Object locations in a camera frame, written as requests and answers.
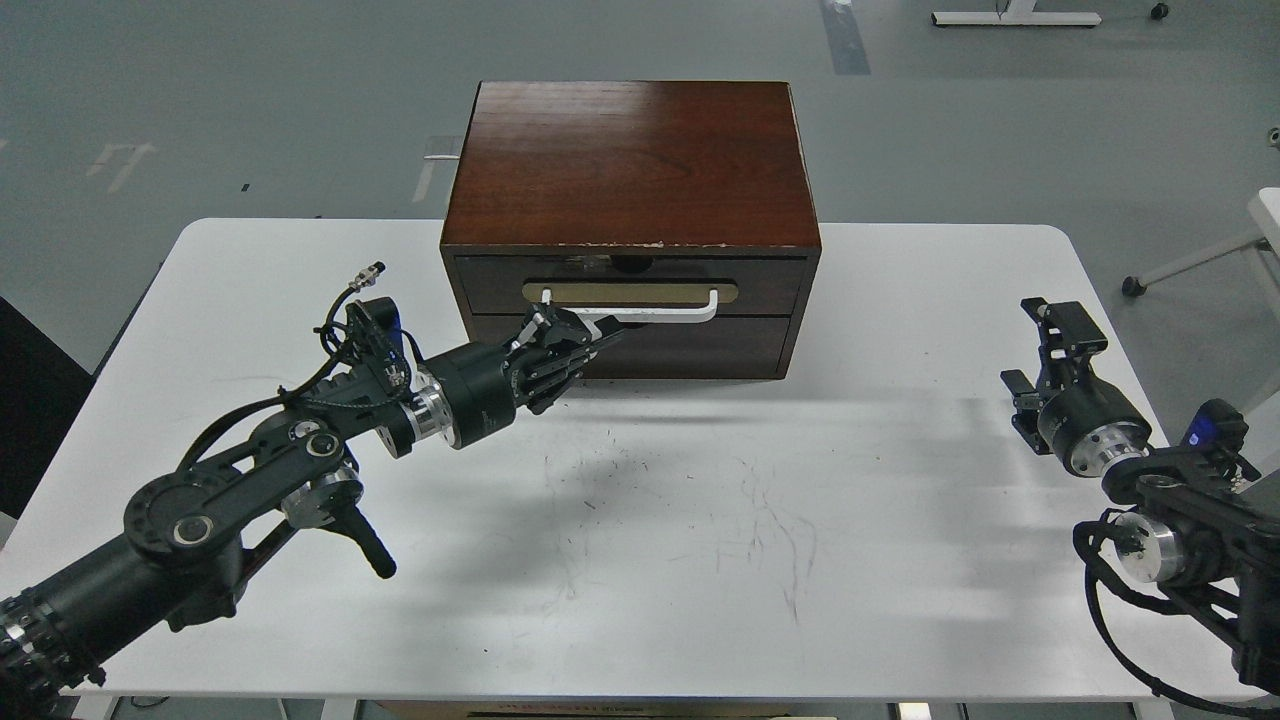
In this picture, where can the white desk leg base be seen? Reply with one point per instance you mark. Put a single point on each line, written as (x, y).
(1016, 14)

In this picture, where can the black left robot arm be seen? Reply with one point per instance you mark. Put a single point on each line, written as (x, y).
(193, 539)

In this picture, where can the white rolling stand base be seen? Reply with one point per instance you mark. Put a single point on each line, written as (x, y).
(1251, 245)

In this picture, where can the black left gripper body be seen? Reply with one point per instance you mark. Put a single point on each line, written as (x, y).
(476, 388)

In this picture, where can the wooden drawer with white handle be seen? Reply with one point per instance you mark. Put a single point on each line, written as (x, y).
(493, 285)

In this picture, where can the dark wooden drawer cabinet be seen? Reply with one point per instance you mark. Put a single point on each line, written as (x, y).
(638, 170)

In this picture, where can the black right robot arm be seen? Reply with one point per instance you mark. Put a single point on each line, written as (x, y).
(1179, 538)

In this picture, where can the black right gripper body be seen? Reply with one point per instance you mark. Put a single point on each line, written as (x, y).
(1088, 426)

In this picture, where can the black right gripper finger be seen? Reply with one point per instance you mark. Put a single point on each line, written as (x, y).
(1028, 400)
(1068, 341)

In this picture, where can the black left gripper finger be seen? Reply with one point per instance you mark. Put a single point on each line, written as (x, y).
(547, 330)
(549, 366)

